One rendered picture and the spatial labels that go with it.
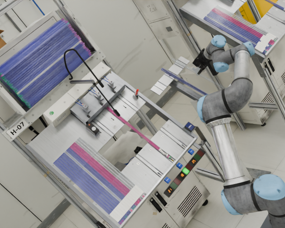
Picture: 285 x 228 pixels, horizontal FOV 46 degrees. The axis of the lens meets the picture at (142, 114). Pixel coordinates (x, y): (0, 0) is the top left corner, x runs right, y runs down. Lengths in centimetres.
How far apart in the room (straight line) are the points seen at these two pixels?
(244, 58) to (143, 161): 78
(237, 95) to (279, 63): 163
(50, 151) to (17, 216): 183
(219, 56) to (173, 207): 111
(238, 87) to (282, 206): 51
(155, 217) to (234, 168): 99
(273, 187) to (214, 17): 148
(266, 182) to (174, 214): 111
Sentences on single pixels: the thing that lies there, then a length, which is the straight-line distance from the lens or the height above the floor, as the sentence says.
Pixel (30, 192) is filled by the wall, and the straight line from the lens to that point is 369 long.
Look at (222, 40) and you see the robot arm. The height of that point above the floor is 112.
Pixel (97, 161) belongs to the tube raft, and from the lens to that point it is 191.
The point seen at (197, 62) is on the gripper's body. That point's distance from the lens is 204.
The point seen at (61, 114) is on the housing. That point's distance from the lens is 198.
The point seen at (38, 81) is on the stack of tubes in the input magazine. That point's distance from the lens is 199.
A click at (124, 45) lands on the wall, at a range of 397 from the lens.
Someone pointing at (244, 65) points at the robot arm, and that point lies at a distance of 166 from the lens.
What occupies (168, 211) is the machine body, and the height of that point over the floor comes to 27.
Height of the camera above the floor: 179
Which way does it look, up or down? 24 degrees down
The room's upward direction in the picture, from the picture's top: 36 degrees counter-clockwise
